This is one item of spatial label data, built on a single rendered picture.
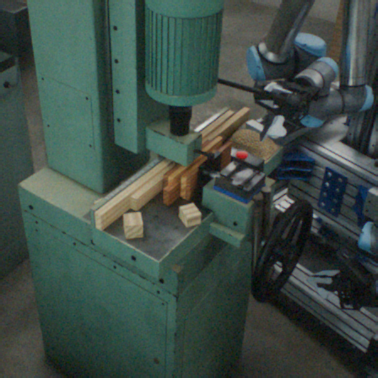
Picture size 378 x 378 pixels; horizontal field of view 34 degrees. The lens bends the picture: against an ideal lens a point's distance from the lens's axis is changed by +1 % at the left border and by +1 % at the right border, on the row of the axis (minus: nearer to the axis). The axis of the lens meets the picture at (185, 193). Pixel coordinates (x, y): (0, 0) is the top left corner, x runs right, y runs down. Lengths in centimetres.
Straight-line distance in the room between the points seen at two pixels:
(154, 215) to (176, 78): 35
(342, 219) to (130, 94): 99
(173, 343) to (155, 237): 39
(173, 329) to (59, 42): 80
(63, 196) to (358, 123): 102
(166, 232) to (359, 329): 99
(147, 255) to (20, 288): 126
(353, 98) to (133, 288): 84
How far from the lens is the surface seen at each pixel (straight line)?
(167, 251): 147
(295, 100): 155
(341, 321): 233
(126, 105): 160
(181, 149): 160
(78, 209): 175
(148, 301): 172
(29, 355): 244
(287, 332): 252
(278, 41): 198
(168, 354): 184
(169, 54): 143
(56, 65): 167
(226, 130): 184
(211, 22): 142
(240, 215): 154
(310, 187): 228
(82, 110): 166
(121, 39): 153
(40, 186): 184
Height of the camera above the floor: 193
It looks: 39 degrees down
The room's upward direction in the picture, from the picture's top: 3 degrees clockwise
